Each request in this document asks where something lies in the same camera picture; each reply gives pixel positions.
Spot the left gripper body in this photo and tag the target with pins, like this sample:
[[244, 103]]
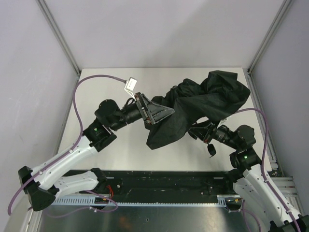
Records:
[[144, 108]]

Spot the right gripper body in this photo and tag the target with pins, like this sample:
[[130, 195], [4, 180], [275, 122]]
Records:
[[206, 135]]

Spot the black folding umbrella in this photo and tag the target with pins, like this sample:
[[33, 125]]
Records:
[[217, 97]]

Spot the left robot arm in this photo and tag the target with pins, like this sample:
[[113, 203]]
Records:
[[47, 182]]

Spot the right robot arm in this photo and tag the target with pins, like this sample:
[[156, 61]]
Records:
[[247, 179]]

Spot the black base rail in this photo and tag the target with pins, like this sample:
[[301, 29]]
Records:
[[165, 187]]

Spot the grey cable duct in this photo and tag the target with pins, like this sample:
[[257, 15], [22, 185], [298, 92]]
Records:
[[91, 200]]

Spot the right aluminium frame post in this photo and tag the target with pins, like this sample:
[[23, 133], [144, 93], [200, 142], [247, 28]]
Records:
[[271, 32]]

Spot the aluminium frame post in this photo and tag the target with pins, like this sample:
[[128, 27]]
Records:
[[51, 21], [271, 32]]

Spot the left aluminium frame post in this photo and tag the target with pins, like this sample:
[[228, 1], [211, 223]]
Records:
[[51, 21]]

